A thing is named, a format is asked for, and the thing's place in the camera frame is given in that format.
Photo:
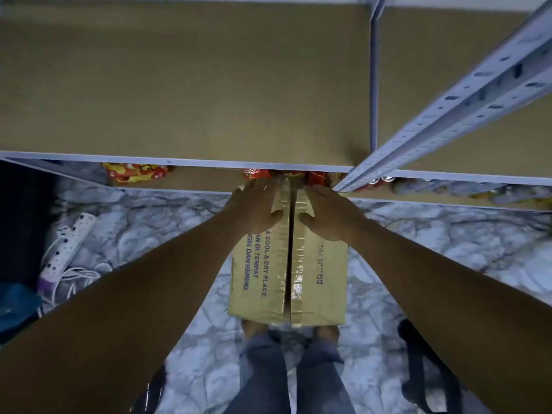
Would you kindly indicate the person's left hand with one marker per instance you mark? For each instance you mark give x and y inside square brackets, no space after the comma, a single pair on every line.
[257,207]

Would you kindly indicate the person's right forearm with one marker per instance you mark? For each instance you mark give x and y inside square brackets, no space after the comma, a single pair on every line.
[457,314]

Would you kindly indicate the person's left forearm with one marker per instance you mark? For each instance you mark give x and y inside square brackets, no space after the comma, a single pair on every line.
[121,314]

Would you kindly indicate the red yellow snack packet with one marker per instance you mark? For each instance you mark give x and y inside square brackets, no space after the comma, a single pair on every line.
[135,172]

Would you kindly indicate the black plastic stool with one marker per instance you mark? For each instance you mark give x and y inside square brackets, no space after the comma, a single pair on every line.
[423,366]

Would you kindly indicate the brown cardboard box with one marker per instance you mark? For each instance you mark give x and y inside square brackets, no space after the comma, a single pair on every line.
[293,280]

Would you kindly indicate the person's grey trousers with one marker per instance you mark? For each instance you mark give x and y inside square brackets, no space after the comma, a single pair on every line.
[285,375]

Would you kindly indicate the person's right hand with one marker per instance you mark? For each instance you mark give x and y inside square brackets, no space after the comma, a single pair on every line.
[332,213]

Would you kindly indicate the white power strip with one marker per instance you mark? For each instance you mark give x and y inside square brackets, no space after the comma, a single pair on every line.
[65,245]

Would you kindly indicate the white metal shelving rack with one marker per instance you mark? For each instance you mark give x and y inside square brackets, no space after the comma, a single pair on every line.
[172,82]

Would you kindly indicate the black glossy object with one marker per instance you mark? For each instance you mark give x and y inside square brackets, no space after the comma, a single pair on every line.
[151,394]

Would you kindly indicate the blue bag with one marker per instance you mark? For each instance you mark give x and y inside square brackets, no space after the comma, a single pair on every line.
[13,306]

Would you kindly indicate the row of silver cans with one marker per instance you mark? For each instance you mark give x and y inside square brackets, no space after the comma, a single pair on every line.
[384,179]

